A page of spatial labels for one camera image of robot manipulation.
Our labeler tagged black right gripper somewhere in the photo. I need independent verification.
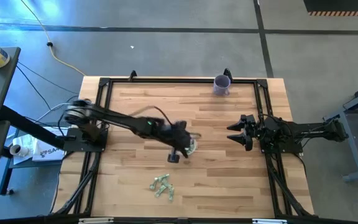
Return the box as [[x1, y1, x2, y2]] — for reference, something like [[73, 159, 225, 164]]
[[227, 114, 275, 152]]

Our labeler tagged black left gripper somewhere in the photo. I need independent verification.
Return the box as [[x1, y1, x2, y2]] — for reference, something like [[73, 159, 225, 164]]
[[163, 121, 195, 159]]

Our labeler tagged clear plastic cup bin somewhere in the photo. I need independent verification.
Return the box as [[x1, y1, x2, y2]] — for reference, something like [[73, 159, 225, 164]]
[[185, 132, 202, 156]]

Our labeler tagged purple ceramic mug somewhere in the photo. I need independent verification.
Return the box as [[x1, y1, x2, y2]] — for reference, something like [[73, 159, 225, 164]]
[[213, 74, 232, 97]]

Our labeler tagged white strip label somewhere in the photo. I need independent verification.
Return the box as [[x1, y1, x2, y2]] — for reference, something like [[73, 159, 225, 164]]
[[78, 217, 114, 224], [252, 218, 287, 224]]

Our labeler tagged grey metal stand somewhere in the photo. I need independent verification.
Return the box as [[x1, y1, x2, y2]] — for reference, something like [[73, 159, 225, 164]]
[[323, 79, 358, 183]]

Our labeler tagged white printed paper sheet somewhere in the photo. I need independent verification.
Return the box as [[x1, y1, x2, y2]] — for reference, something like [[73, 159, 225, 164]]
[[31, 126, 67, 162]]

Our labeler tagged black diagonal support bar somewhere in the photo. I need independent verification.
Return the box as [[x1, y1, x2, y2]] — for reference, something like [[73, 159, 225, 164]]
[[0, 105, 74, 150]]

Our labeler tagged black mat hazard stripe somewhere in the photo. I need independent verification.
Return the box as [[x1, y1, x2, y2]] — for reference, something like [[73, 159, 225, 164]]
[[303, 0, 358, 17]]

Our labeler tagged white plain paper sheet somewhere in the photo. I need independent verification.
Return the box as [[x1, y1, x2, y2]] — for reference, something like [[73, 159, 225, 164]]
[[11, 132, 39, 166]]

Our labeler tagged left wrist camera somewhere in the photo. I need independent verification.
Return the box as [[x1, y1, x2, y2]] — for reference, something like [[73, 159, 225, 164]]
[[166, 148, 180, 164]]

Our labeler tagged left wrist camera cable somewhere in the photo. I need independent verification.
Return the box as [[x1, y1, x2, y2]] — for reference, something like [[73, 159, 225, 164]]
[[128, 105, 174, 126]]

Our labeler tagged black aluminium table frame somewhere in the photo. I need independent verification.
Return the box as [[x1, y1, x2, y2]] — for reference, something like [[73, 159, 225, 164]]
[[50, 68, 315, 224]]

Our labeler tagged white floor cable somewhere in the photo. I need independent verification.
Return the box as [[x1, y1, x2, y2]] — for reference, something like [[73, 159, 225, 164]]
[[35, 102, 74, 123]]

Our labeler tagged black floor cable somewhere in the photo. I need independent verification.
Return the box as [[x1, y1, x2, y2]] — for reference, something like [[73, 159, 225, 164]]
[[16, 65, 53, 110], [16, 61, 80, 96]]

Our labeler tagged yellow extension cable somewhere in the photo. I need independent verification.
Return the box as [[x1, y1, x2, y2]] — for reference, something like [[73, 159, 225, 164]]
[[19, 0, 87, 77]]

